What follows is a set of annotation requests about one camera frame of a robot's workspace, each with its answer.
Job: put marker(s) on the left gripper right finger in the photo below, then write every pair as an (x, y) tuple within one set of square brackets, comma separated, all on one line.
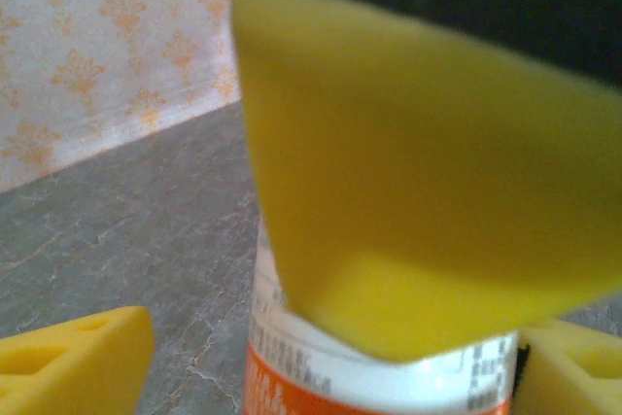
[(573, 376)]

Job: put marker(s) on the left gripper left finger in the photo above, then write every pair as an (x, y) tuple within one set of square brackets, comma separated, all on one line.
[(73, 366)]

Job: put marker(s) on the white pill bottle orange label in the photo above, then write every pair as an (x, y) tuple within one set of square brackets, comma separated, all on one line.
[(389, 386)]

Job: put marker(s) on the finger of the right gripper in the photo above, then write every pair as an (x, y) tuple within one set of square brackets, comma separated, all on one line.
[(413, 182)]

